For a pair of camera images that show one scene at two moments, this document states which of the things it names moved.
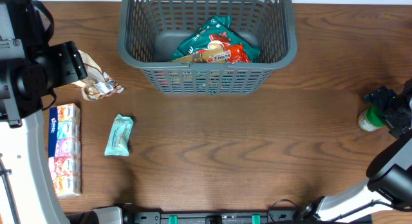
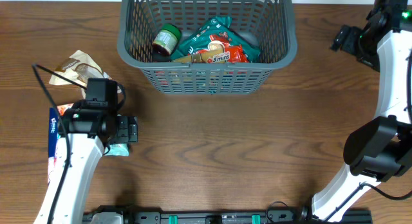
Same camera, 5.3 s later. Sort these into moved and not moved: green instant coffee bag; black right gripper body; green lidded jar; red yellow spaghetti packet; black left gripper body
Moved: black right gripper body; black left gripper body; green lidded jar
Not moved: red yellow spaghetti packet; green instant coffee bag
